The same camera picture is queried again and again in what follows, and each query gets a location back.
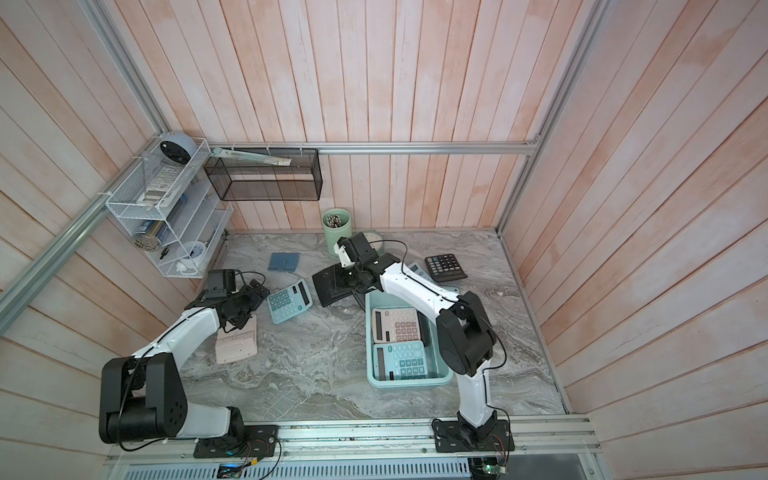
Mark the black wire basket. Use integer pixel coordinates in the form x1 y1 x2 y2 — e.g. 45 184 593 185
204 147 323 201

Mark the small teal calculator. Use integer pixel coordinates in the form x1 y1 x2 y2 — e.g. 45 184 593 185
373 340 427 381

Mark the black calculator face down large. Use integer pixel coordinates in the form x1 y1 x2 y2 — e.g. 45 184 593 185
312 263 356 308

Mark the green pen cup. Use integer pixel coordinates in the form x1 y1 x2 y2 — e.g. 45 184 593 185
321 208 352 256

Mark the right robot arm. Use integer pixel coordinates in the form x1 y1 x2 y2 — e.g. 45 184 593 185
334 233 498 434

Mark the aluminium front rail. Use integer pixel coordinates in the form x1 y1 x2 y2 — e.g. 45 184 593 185
104 413 603 466

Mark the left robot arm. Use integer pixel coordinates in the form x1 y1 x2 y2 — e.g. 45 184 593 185
98 269 270 447

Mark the black calculator front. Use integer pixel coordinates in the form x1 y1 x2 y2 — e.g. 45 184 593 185
417 312 434 378

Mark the mint green storage box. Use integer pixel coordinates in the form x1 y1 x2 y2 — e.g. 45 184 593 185
365 290 454 389

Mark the large teal calculator right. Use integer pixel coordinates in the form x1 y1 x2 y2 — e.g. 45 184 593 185
409 262 433 283

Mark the pink calculator face down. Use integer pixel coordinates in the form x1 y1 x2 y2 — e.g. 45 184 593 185
372 308 422 344

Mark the black calculator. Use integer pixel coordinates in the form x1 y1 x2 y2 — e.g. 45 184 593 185
425 253 467 283
417 312 434 378

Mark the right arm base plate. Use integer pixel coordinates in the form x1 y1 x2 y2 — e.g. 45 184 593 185
431 417 515 453

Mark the ruler on basket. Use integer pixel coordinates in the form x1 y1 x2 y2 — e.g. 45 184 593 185
210 147 292 167

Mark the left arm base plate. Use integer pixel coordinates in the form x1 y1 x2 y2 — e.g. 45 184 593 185
193 424 279 460

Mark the white wire shelf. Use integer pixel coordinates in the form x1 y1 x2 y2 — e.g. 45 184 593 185
106 136 233 279

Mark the grey round speaker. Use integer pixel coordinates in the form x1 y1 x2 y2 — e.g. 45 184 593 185
159 132 197 166

